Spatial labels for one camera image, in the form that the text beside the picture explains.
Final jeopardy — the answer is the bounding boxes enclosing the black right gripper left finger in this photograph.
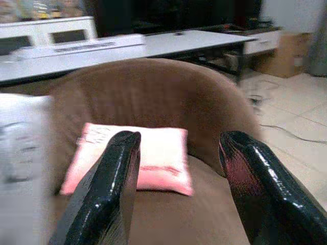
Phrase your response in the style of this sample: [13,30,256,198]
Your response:
[48,131,142,245]

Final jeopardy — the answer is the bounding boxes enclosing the white top coffee table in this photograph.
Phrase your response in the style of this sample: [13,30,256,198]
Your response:
[0,29,259,86]

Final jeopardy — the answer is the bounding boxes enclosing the long white carton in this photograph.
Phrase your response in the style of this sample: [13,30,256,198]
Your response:
[31,34,147,59]

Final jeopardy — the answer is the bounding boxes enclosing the brown cardboard box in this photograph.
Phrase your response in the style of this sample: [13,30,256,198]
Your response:
[254,32,314,79]

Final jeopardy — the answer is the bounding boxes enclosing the black television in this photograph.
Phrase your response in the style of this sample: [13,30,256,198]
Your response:
[96,0,264,37]

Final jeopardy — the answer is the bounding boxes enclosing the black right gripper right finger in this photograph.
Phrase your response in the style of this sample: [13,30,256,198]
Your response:
[219,130,327,245]

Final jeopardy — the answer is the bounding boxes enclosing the white low cabinet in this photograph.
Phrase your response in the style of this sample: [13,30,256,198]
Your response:
[243,29,282,55]

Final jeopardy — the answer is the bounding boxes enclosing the white tv cabinet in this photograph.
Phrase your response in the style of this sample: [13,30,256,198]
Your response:
[0,15,98,56]

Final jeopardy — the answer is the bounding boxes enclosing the grey pillow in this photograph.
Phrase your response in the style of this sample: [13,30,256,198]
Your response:
[0,92,56,245]

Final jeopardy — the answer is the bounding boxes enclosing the brown fabric sofa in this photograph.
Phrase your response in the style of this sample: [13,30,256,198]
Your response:
[0,57,262,245]

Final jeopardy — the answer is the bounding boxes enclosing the pink square pillow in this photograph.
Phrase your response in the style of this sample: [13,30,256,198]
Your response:
[59,122,194,197]

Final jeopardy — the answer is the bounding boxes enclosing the grey floor cable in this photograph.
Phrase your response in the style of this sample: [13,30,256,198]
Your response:
[257,123,327,144]

